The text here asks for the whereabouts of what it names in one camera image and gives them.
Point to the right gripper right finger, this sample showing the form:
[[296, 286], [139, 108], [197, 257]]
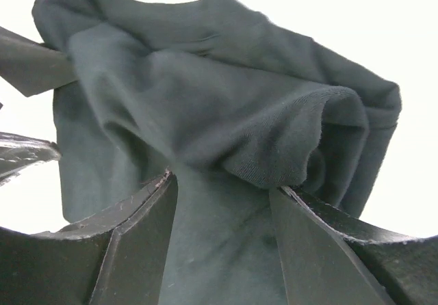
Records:
[[330, 258]]

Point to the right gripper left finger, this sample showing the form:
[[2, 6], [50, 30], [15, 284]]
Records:
[[116, 256]]

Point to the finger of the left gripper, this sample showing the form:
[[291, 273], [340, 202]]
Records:
[[19, 152], [33, 68]]

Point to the black t-shirt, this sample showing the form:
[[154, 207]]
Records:
[[229, 102]]

